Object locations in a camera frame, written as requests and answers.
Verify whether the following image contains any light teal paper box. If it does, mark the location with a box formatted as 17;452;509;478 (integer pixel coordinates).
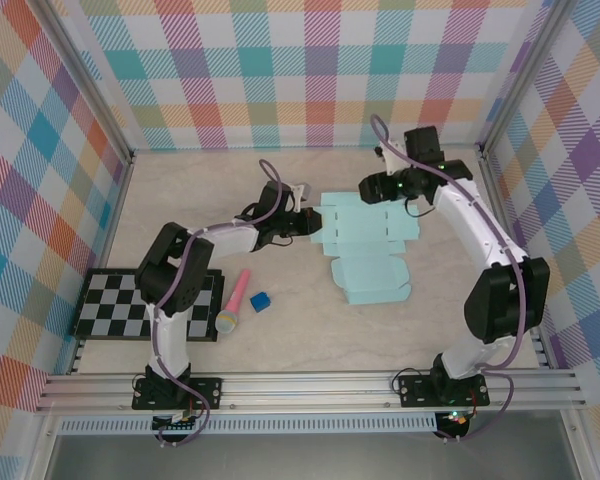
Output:
308;192;421;306

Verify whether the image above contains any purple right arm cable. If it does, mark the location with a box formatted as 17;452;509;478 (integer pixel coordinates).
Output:
370;113;529;444

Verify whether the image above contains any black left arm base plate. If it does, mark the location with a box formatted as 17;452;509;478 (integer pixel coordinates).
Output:
131;377;225;412

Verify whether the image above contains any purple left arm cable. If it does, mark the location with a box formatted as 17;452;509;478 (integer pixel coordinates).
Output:
149;158;287;448

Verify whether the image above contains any aluminium frame post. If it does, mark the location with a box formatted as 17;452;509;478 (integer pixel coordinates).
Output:
32;0;136;169
478;0;579;159

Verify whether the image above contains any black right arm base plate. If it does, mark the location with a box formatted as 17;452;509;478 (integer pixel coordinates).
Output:
396;373;491;408

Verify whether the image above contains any black grey checkerboard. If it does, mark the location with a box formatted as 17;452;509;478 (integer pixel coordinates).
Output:
69;268;226;343

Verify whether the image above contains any pink toy microphone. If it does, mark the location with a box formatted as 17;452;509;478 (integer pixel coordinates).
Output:
215;268;253;335

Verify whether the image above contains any long aluminium rail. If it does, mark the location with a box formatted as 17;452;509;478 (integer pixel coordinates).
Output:
34;368;589;414

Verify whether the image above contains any slotted grey cable duct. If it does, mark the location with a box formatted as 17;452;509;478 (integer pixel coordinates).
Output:
58;417;440;435

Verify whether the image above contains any aluminium side rail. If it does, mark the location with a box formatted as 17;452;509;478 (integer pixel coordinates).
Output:
67;154;136;375
478;147;554;371

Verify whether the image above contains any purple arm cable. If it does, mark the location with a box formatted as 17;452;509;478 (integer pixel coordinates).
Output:
149;158;287;448
370;113;529;444

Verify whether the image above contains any small circuit board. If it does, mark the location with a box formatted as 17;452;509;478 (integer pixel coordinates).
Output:
438;409;474;427
152;410;202;432

